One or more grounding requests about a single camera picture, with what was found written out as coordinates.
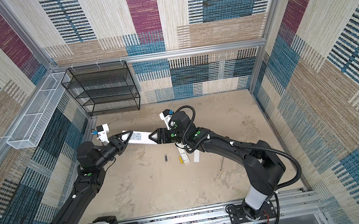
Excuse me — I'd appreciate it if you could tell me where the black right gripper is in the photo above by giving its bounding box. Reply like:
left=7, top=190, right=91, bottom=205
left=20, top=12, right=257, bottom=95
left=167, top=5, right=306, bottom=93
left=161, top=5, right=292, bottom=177
left=148, top=125, right=188, bottom=146

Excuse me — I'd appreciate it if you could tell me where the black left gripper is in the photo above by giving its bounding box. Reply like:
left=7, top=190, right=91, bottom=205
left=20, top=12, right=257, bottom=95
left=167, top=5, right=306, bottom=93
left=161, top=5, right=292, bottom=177
left=91, top=130, right=136, bottom=171

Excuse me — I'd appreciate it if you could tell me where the white remote with grey screen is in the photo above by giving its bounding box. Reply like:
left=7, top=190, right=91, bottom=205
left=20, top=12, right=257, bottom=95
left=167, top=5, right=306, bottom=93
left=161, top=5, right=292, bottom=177
left=128, top=131, right=156, bottom=145

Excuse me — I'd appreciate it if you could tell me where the white battery cover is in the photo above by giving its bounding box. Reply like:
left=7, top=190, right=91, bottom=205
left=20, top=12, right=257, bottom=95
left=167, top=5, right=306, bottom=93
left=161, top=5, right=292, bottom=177
left=194, top=150, right=200, bottom=163

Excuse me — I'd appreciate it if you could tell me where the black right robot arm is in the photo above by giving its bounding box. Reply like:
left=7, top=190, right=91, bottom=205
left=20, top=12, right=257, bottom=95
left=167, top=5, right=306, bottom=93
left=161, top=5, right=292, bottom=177
left=149, top=111, right=286, bottom=220

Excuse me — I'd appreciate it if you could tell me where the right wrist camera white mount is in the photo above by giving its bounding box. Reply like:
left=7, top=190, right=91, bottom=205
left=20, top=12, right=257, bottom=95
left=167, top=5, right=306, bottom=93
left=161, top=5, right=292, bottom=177
left=159, top=109, right=175, bottom=130

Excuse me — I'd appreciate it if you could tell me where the black corrugated cable conduit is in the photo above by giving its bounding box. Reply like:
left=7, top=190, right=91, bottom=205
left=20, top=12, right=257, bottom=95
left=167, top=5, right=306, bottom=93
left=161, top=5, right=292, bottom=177
left=165, top=91, right=304, bottom=204

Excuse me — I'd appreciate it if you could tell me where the black wire mesh shelf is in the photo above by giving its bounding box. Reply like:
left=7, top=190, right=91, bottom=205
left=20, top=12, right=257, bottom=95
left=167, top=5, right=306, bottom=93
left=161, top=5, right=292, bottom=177
left=61, top=61, right=141, bottom=117

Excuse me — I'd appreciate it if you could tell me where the white wire mesh basket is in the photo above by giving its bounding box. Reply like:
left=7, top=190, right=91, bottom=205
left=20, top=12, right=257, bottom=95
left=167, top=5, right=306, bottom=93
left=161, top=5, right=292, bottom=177
left=7, top=72, right=65, bottom=150

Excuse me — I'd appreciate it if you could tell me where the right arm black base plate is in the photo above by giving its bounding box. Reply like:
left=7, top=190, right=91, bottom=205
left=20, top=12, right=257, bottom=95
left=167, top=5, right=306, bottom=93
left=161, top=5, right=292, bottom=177
left=225, top=202, right=277, bottom=224

